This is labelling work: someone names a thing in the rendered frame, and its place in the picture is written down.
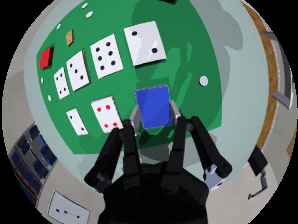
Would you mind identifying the green felt table mat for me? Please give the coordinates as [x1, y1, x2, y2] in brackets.
[36, 0, 222, 154]

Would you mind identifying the tan wooden bar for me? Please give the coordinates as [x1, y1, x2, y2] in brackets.
[66, 30, 74, 46]

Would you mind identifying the red rectangular tile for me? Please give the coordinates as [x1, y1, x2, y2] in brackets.
[39, 47, 54, 69]

